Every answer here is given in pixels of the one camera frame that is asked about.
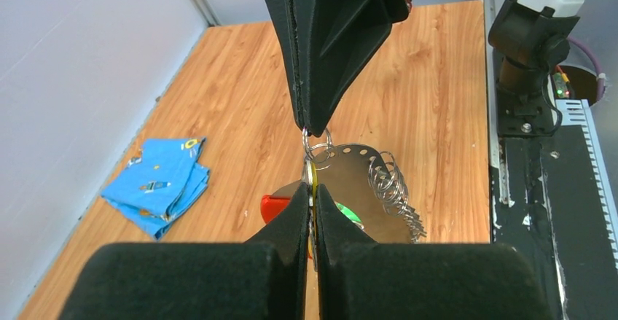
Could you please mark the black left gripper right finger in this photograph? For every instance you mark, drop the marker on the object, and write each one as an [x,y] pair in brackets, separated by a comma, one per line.
[359,278]

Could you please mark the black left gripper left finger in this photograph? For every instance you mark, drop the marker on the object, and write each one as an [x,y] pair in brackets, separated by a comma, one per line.
[261,278]

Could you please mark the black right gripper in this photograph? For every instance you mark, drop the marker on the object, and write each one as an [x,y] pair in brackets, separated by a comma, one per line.
[325,44]

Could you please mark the metal keyring plate with spring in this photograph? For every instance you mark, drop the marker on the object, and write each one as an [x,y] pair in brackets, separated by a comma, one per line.
[370,184]

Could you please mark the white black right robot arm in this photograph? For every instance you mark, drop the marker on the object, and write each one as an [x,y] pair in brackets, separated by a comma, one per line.
[532,35]

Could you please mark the blue folded cloth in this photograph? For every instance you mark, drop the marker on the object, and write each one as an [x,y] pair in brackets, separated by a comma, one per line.
[159,184]

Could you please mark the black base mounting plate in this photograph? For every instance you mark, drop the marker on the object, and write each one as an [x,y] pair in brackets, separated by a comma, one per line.
[551,201]

